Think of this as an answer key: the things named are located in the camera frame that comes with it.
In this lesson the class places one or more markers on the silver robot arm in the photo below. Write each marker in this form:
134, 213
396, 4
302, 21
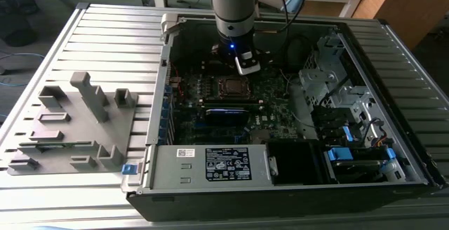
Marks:
230, 9

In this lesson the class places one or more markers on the RAM slot with black latch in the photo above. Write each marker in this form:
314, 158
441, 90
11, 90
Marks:
230, 98
230, 104

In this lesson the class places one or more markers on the metal drive cage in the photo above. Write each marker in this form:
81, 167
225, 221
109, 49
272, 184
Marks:
316, 80

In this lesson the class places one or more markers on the RAM slot with white latch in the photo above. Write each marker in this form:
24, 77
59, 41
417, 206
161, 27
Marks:
260, 107
260, 101

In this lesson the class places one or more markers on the silver CPU chip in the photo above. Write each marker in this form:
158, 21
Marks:
234, 86

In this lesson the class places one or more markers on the black graphics card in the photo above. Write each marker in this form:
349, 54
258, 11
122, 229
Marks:
224, 119

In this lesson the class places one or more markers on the silver hard disk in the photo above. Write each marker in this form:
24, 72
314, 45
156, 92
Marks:
354, 164

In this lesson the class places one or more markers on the blue case latch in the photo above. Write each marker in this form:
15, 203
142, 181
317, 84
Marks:
128, 169

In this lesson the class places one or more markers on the wooden cabinet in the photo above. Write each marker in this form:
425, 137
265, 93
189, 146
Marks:
413, 9

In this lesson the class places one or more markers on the gray part rack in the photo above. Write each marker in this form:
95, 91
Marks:
87, 132

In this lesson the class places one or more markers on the green RAM stick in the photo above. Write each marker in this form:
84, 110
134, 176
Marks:
67, 144

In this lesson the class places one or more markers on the black open PC case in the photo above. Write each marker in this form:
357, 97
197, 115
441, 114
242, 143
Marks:
245, 206

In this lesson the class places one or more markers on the green motherboard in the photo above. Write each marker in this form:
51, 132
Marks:
277, 114

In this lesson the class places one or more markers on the CPU socket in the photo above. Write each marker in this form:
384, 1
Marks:
220, 95

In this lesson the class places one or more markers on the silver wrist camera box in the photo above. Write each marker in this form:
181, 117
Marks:
246, 65

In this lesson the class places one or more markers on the silver power supply unit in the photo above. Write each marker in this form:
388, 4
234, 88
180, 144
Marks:
168, 166

